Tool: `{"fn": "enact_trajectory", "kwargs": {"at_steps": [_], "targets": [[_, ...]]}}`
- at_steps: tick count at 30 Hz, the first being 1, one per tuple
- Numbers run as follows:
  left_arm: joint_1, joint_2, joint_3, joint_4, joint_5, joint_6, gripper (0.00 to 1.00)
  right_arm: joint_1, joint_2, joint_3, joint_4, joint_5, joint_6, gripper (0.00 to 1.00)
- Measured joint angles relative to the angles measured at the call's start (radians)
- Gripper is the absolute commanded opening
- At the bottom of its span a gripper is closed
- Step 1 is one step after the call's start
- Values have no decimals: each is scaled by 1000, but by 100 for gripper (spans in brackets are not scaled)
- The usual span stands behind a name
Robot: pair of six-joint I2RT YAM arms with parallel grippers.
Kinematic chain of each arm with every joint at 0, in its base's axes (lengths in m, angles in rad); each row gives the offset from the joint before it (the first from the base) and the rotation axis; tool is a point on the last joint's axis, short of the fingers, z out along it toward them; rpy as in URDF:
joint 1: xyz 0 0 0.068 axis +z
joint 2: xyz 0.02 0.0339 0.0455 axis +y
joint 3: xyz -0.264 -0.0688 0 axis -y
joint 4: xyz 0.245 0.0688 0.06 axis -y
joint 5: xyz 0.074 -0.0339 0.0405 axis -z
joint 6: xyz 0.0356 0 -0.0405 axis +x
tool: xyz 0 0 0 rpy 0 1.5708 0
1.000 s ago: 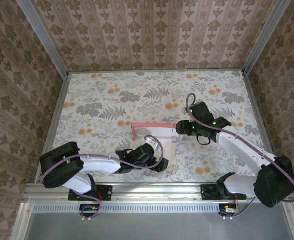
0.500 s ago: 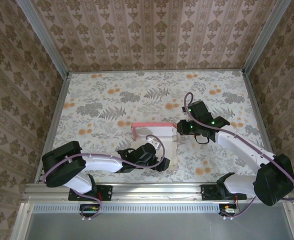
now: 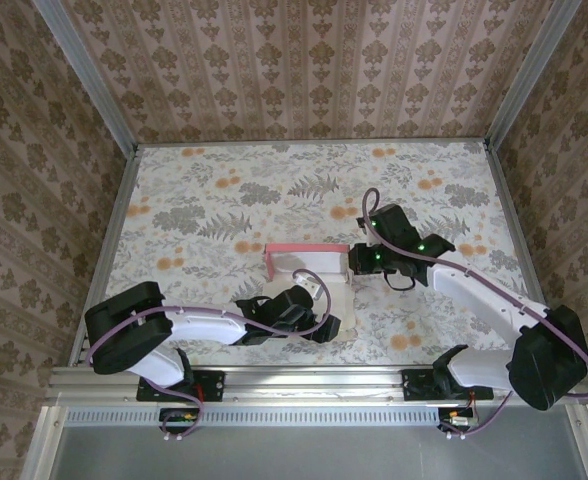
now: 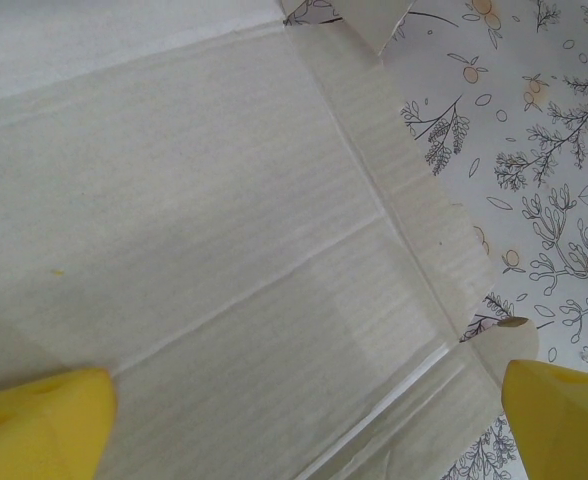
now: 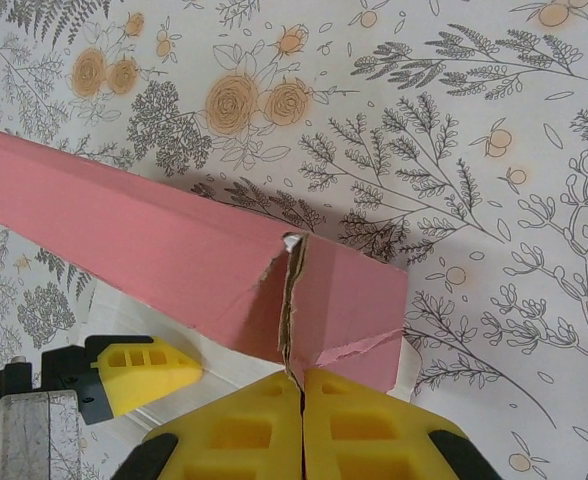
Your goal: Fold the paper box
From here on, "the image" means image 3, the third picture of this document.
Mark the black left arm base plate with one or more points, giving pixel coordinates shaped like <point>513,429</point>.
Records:
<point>214,385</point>

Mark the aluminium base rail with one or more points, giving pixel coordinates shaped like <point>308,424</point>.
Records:
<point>314,382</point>

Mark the aluminium frame post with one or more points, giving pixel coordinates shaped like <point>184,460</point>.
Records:
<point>89,75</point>
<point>529,75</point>

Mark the aluminium table end rail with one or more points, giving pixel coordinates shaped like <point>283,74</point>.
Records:
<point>314,143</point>

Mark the pink and white cloth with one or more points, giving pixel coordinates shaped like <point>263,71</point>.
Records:
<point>344,305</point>

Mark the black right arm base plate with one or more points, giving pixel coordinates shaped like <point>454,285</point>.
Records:
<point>416,385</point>

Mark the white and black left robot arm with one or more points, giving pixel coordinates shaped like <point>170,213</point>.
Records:
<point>204,325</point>

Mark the aluminium table side rail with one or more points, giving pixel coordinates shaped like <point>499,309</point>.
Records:
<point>519,225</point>
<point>109,240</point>

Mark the black electronics box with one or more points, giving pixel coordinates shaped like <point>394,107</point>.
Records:
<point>179,419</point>
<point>459,419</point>

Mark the floral tablecloth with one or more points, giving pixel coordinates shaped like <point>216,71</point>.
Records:
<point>274,190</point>

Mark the grey metal panel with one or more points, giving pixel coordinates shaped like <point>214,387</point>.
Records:
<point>299,455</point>

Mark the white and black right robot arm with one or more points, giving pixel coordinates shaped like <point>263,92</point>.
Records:
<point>479,295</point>

